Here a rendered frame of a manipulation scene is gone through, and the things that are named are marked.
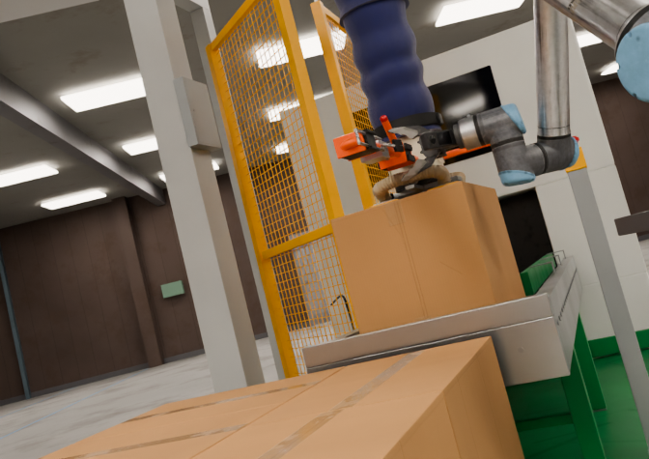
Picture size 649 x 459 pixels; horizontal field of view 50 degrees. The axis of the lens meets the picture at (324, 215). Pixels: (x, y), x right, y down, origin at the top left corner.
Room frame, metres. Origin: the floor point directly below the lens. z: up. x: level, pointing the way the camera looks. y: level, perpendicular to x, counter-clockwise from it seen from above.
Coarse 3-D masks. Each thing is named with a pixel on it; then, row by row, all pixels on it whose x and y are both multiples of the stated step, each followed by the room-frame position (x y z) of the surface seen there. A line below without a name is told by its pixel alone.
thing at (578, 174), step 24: (576, 168) 2.24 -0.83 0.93; (576, 192) 2.25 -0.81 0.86; (600, 216) 2.24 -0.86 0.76; (600, 240) 2.24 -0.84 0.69; (600, 264) 2.25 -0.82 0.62; (624, 312) 2.24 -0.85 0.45; (624, 336) 2.25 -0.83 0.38; (624, 360) 2.26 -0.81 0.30; (648, 384) 2.24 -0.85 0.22; (648, 408) 2.25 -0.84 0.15; (648, 432) 2.25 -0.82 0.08
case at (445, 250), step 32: (448, 192) 1.88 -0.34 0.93; (480, 192) 2.10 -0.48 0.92; (352, 224) 1.99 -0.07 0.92; (384, 224) 1.96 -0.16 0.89; (416, 224) 1.92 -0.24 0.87; (448, 224) 1.89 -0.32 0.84; (480, 224) 1.96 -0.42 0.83; (352, 256) 2.00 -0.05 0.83; (384, 256) 1.96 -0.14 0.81; (416, 256) 1.93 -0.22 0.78; (448, 256) 1.90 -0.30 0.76; (480, 256) 1.87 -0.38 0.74; (512, 256) 2.37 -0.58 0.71; (352, 288) 2.01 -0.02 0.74; (384, 288) 1.97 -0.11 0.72; (416, 288) 1.94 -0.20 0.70; (448, 288) 1.91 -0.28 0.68; (480, 288) 1.88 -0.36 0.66; (512, 288) 2.19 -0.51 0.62; (384, 320) 1.98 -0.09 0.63; (416, 320) 1.95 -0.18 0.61
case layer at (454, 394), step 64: (320, 384) 1.67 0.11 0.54; (384, 384) 1.43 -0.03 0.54; (448, 384) 1.26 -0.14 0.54; (64, 448) 1.68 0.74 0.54; (128, 448) 1.43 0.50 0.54; (192, 448) 1.25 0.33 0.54; (256, 448) 1.11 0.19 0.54; (320, 448) 1.00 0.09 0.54; (384, 448) 0.91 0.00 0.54; (448, 448) 1.15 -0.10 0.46; (512, 448) 1.65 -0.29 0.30
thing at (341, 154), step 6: (336, 138) 1.64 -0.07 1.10; (342, 138) 1.63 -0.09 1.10; (348, 138) 1.63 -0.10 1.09; (336, 144) 1.64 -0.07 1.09; (336, 150) 1.64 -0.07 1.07; (342, 150) 1.64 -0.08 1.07; (348, 150) 1.63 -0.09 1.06; (354, 150) 1.62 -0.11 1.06; (360, 150) 1.62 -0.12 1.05; (366, 150) 1.63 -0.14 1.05; (342, 156) 1.64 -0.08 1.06; (348, 156) 1.64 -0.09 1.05; (354, 156) 1.66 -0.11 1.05; (360, 156) 1.68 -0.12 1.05
